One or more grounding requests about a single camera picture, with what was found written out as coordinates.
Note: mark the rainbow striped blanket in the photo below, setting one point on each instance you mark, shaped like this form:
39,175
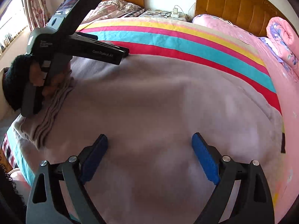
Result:
164,40

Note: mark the white power strip charger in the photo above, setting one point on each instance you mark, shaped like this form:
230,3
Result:
175,13

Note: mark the black-rimmed eyeglasses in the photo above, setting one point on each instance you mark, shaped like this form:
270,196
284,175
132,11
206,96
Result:
163,14

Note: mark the floral window curtain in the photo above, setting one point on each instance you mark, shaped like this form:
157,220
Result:
36,13

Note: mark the pink bed sheet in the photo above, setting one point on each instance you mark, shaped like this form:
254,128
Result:
285,81

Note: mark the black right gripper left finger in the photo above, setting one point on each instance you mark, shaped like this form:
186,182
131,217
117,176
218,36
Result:
46,203

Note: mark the pink floral crumpled duvet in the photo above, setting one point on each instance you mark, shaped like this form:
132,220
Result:
113,9

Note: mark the barred window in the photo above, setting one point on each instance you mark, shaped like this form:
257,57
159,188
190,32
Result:
13,22

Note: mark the plaid bed sheet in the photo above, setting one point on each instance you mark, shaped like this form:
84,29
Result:
7,156

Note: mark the wooden headboard near bed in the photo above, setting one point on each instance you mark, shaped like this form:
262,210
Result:
251,15

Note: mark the nightstand with floral cloth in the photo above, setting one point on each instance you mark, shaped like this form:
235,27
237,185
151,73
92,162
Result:
152,14

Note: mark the rolled pink floral quilt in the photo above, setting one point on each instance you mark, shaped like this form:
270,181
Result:
285,40

